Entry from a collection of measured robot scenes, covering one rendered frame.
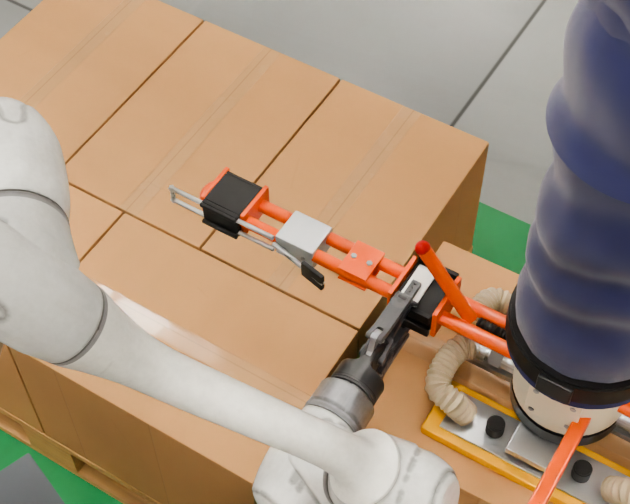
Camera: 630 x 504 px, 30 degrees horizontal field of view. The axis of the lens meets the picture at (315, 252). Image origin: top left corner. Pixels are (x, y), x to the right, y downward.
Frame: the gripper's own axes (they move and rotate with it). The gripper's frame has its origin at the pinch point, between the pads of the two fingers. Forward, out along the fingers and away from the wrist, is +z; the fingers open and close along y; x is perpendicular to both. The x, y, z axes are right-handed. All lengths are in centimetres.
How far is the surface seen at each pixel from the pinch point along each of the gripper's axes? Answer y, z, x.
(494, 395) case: 12.7, -3.0, 16.0
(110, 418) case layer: 61, -21, -55
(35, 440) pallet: 100, -22, -85
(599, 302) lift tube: -32.2, -9.9, 27.9
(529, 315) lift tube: -20.0, -7.9, 19.6
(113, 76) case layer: 54, 51, -108
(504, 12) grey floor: 110, 177, -57
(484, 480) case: 12.5, -16.7, 21.1
